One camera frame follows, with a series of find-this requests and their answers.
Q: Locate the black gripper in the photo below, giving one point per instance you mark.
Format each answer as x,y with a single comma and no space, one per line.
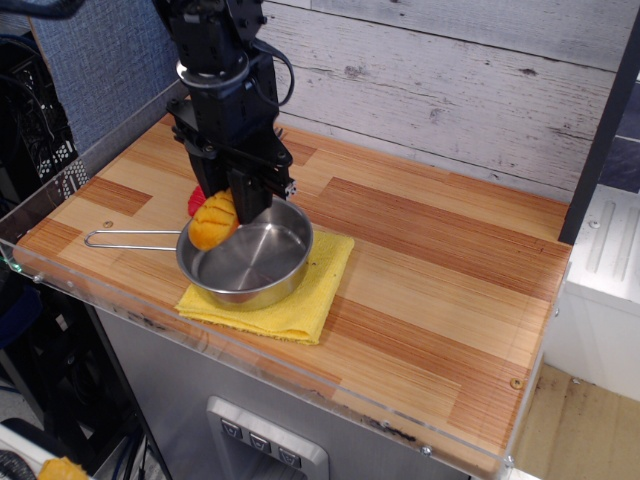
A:
235,112

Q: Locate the yellow plush toy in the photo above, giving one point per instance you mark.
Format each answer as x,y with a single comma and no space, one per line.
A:
214,222

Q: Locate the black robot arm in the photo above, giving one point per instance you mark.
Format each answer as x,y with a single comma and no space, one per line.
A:
209,37

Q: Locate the yellow object bottom left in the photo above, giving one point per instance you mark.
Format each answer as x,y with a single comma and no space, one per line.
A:
61,469

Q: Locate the yellow folded cloth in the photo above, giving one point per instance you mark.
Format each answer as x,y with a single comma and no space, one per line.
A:
299,317

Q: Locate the black plastic crate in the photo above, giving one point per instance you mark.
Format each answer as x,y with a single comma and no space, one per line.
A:
36,140

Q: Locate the clear acrylic table guard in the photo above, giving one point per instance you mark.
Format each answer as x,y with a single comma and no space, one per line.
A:
424,364

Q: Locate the silver cabinet dispenser panel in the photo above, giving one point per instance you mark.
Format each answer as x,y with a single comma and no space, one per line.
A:
265,442

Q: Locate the white ribbed box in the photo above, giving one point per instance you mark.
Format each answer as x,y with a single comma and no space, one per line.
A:
605,256

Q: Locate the red handled metal fork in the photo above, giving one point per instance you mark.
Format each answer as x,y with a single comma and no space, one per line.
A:
196,200

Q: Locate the silver pot with wire handle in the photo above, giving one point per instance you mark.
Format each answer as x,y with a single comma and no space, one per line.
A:
262,263

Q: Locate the black vertical post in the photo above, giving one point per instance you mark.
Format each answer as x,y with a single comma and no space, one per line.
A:
609,122

